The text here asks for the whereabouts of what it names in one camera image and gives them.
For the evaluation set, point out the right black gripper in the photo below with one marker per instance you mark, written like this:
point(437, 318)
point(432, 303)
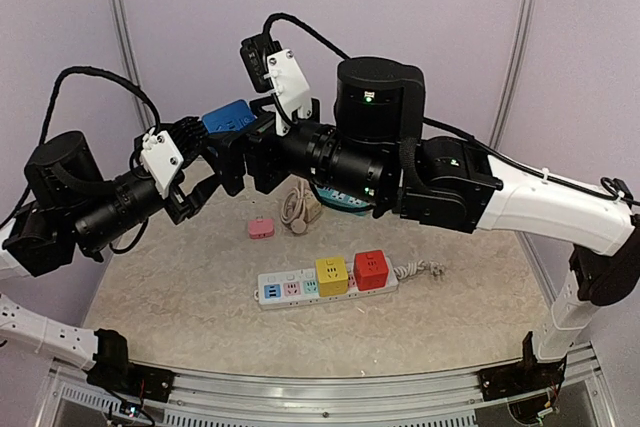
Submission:
point(255, 137)

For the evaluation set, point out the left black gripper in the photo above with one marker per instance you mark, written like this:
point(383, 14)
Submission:
point(190, 203)

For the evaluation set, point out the dark blue cube socket adapter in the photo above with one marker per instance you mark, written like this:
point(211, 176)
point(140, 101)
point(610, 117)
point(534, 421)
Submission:
point(228, 118)

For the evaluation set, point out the white multicolour power strip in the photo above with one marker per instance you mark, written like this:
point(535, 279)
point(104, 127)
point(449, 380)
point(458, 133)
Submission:
point(300, 288)

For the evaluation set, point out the yellow cube socket adapter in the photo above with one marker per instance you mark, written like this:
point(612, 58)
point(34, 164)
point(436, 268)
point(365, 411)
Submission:
point(332, 276)

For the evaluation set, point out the red cube socket adapter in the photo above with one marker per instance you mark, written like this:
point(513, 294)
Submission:
point(370, 270)

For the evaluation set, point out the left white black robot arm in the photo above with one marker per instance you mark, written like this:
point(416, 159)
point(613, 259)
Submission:
point(74, 209)

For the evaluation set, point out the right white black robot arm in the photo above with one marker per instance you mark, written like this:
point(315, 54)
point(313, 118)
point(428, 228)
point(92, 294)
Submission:
point(375, 151)

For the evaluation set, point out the pink flat plug adapter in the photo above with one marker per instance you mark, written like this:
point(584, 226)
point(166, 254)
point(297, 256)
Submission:
point(260, 228)

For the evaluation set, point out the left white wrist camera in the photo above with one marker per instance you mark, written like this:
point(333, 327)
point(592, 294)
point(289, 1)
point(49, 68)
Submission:
point(161, 158)

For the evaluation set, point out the teal power strip with cord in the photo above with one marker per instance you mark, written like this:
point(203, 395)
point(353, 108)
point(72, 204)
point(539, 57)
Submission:
point(340, 202)

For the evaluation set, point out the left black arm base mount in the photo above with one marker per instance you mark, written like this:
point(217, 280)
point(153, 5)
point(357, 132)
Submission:
point(114, 371)

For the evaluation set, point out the left aluminium corner post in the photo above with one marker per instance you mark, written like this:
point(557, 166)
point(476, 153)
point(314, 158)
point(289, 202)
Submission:
point(124, 41)

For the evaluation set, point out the aluminium corner post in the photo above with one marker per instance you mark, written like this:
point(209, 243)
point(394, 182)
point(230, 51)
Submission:
point(124, 41)
point(514, 66)

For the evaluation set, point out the aluminium front frame rail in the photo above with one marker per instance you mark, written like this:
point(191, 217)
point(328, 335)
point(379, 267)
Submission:
point(446, 398)

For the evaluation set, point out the right aluminium corner post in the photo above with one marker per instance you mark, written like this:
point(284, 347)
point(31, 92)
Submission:
point(514, 66)

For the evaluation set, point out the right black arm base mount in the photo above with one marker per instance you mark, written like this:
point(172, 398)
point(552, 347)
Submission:
point(526, 375)

